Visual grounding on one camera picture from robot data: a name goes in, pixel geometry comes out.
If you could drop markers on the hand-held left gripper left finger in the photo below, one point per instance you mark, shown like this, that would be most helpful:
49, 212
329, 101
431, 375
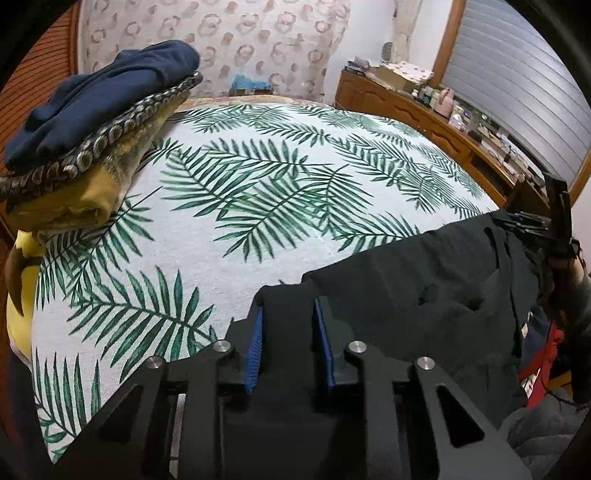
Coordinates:
254, 360

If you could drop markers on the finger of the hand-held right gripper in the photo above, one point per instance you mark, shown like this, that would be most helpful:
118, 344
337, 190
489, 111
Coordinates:
521, 228
531, 216

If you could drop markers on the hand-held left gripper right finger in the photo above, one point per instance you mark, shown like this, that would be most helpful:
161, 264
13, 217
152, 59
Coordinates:
324, 350

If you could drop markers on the black printed t-shirt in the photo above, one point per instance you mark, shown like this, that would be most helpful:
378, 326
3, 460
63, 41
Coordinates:
415, 323

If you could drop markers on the person's right forearm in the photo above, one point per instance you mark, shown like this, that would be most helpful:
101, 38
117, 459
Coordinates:
581, 346

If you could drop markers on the person's right hand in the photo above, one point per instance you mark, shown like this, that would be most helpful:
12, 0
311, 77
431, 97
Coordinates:
579, 274

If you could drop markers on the red and navy garment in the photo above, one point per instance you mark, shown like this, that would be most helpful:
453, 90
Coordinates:
545, 350

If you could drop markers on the pink kettle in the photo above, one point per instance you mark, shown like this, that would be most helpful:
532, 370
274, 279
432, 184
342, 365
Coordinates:
445, 104

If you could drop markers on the grey window blind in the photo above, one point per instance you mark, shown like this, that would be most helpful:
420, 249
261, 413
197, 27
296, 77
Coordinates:
508, 69

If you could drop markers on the wooden cabinet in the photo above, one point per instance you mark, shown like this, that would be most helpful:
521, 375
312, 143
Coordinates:
392, 106

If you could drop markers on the green leaf-print bed sheet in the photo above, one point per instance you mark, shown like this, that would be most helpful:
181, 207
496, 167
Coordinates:
231, 184

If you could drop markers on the cardboard box with spotted cloth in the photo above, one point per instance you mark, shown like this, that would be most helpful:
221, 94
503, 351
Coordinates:
406, 74

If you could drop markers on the grey cloth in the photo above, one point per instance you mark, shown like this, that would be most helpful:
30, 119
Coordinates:
545, 429

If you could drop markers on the small white fan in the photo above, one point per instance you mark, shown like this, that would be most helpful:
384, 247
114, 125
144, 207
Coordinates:
388, 53

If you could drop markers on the narrow cream curtain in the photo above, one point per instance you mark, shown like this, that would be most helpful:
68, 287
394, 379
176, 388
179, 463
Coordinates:
408, 27

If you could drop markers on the mustard folded garment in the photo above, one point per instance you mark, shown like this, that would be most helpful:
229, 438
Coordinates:
83, 198

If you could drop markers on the dark circle-patterned garment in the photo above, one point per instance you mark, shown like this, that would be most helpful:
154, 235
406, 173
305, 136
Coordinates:
92, 147

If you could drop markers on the cardboard box with blue bag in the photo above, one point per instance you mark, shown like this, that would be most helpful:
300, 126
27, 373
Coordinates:
249, 85

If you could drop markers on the navy blue folded garment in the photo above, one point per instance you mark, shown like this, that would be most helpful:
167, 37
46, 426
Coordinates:
92, 101

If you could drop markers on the circle-patterned sheer curtain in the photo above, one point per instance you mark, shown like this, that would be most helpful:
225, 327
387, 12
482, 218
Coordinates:
254, 46

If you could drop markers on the wooden louvered wardrobe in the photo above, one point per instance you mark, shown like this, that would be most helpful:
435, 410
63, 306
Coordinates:
46, 60

